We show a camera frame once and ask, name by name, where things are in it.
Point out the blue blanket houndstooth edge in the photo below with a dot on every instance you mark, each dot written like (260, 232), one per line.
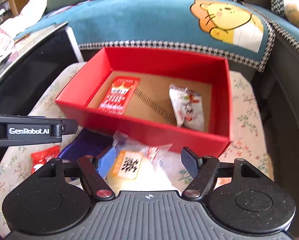
(289, 37)

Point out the dark grey sofa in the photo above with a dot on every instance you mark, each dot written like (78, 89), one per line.
(289, 110)

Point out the black glass side table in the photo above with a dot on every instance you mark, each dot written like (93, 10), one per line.
(34, 70)

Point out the red and white snack packet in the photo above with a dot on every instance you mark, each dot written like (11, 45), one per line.
(43, 158)

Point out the white cloth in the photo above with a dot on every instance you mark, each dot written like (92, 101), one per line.
(27, 12)

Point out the floral cloth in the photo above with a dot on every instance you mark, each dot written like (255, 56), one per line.
(244, 120)

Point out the blue lion print blanket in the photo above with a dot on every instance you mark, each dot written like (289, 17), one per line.
(139, 22)

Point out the purple foil snack packet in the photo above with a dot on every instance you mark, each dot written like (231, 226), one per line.
(87, 145)

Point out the red cardboard box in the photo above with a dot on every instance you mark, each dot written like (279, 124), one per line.
(139, 127)

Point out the clear bun packet orange label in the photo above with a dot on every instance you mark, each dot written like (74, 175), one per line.
(125, 165)

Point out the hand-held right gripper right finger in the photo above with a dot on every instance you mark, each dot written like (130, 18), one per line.
(189, 163)

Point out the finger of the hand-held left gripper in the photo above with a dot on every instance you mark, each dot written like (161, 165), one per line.
(69, 127)

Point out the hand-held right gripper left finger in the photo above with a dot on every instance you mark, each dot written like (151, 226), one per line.
(106, 163)

